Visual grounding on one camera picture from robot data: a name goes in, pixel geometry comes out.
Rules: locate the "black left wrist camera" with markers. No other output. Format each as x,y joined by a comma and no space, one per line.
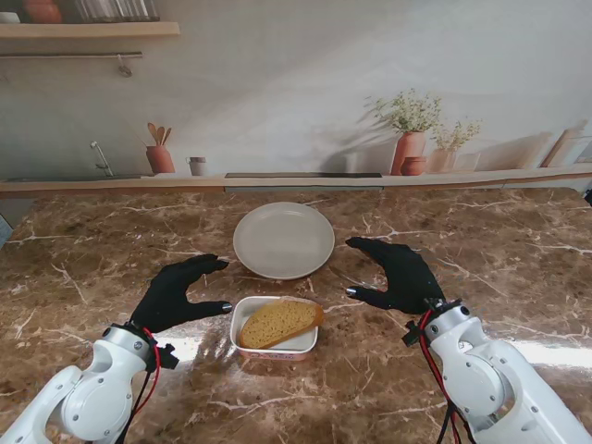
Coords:
167,357

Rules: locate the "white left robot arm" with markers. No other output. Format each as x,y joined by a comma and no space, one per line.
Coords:
88,393

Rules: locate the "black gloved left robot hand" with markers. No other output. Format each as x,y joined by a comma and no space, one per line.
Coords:
168,296

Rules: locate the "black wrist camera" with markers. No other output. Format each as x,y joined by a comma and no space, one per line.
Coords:
411,335
167,357

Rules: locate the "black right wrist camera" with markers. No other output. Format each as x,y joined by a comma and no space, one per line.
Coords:
411,335

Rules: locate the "white rectangular dish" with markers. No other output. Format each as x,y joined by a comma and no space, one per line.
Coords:
268,355

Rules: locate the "printed kitchen scene backdrop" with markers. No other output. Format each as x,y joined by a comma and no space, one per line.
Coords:
287,92

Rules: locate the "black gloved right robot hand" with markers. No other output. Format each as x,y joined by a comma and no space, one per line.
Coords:
402,282

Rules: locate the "white round plate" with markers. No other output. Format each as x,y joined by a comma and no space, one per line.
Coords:
282,240

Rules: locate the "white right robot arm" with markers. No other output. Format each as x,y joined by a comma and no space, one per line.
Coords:
490,384

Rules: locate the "brown bread slice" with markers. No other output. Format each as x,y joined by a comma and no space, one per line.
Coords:
277,324

